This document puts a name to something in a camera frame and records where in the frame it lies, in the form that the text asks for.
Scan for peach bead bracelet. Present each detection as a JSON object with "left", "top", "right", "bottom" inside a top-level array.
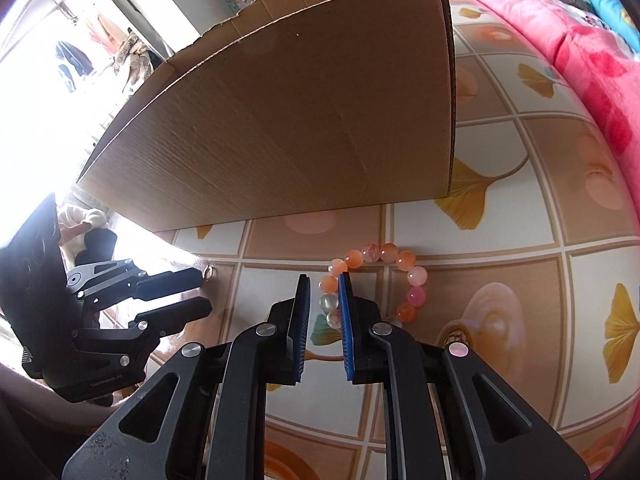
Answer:
[{"left": 317, "top": 242, "right": 430, "bottom": 331}]

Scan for dark hanging clothes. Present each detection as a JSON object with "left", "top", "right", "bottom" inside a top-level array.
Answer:
[{"left": 55, "top": 40, "right": 93, "bottom": 93}]

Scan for ginkgo patterned tablecloth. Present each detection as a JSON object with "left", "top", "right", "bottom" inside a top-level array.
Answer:
[{"left": 150, "top": 0, "right": 640, "bottom": 480}]

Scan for brown cardboard box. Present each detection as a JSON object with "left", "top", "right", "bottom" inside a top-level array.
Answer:
[{"left": 76, "top": 0, "right": 457, "bottom": 233}]

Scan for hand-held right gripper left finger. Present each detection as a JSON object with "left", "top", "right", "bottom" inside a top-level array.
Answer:
[{"left": 62, "top": 274, "right": 312, "bottom": 480}]

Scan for pink hanging garment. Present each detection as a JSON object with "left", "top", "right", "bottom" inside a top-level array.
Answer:
[{"left": 85, "top": 10, "right": 121, "bottom": 51}]

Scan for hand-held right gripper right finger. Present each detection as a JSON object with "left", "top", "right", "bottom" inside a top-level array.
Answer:
[{"left": 337, "top": 272, "right": 591, "bottom": 480}]

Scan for person's left forearm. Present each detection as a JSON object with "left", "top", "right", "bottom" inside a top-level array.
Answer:
[{"left": 0, "top": 355, "right": 131, "bottom": 441}]

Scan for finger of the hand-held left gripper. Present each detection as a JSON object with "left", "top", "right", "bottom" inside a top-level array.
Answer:
[
  {"left": 45, "top": 297, "right": 212, "bottom": 403},
  {"left": 67, "top": 259, "right": 203, "bottom": 308}
]

